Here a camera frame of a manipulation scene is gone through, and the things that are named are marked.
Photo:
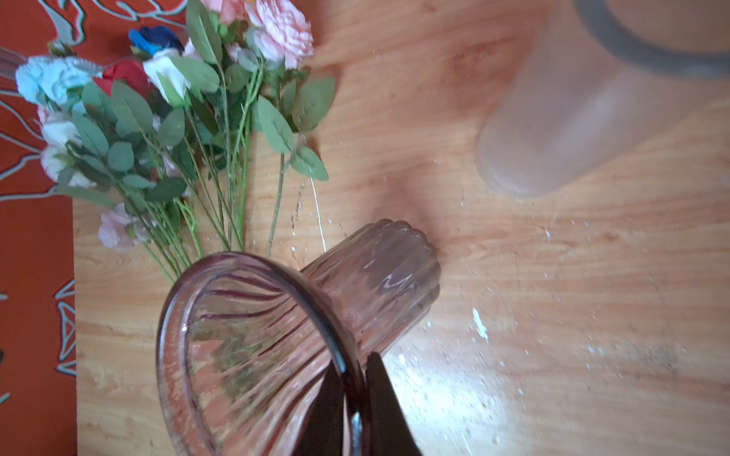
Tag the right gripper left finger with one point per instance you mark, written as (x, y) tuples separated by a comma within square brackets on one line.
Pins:
[(322, 434)]

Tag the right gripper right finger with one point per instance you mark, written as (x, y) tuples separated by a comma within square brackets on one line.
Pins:
[(390, 434)]

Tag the brown ribbed glass vase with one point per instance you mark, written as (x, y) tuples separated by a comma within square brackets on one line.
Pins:
[(243, 342)]

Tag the blue rose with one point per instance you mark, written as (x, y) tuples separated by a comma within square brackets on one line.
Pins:
[(153, 40)]

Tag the clear frosted glass vase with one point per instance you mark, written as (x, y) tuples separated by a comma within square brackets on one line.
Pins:
[(603, 77)]

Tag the pink flower bunch right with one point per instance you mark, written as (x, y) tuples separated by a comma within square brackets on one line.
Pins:
[(241, 73)]

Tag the pink white flower bunch left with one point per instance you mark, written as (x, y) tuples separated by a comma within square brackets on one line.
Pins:
[(110, 151)]

